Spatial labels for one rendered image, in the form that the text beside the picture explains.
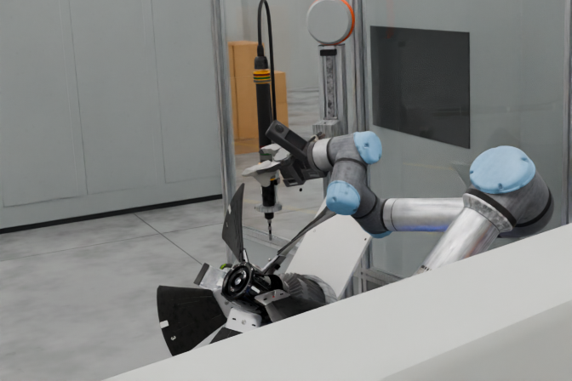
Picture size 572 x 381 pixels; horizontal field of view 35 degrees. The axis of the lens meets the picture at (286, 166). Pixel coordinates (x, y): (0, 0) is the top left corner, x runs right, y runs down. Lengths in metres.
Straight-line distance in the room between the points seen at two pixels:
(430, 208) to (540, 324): 1.89
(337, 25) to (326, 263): 0.78
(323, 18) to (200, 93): 5.28
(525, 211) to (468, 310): 1.71
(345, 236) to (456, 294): 2.61
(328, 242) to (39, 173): 5.36
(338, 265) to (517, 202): 1.01
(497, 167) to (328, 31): 1.32
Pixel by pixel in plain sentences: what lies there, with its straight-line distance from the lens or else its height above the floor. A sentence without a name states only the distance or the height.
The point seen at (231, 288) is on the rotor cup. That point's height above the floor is 1.20.
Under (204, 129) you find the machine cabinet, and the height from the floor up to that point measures 0.67.
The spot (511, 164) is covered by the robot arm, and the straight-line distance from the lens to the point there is 1.82.
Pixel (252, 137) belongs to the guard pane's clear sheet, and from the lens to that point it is 3.71.
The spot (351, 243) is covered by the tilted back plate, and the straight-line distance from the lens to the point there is 2.74.
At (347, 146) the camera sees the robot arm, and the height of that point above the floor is 1.65.
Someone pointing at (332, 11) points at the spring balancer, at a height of 1.91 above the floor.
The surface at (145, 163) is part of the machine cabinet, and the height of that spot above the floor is 0.43.
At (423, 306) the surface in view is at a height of 2.00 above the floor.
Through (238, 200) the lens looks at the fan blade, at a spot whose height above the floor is 1.39.
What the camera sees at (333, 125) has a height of 1.56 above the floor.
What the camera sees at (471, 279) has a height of 2.00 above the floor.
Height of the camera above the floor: 2.06
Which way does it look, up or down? 12 degrees down
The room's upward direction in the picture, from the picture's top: 3 degrees counter-clockwise
